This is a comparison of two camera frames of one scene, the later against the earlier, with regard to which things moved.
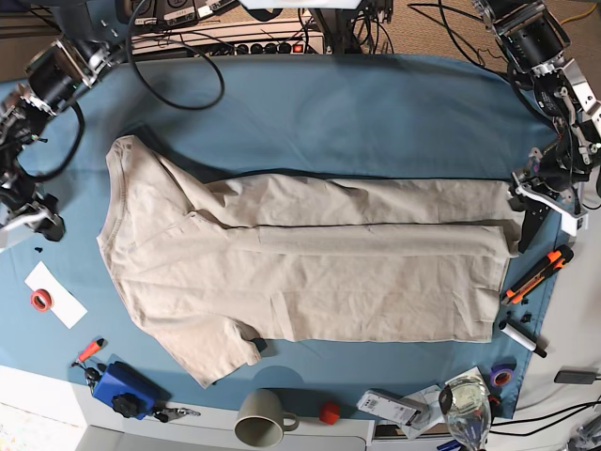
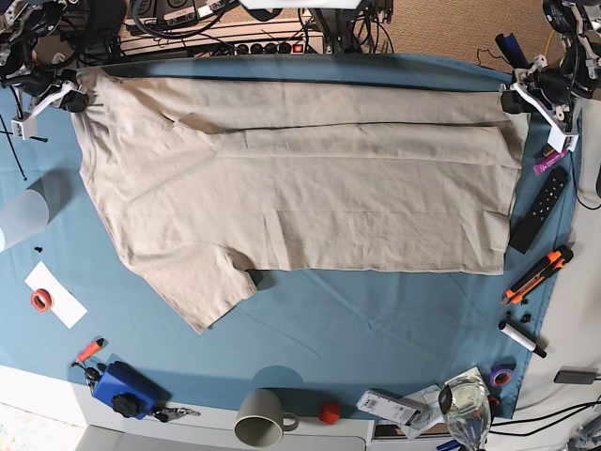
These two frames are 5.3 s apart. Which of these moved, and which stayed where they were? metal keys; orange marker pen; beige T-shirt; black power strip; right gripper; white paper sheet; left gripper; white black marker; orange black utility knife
Moved: beige T-shirt; left gripper; right gripper
Stayed: white paper sheet; orange black utility knife; white black marker; orange marker pen; metal keys; black power strip
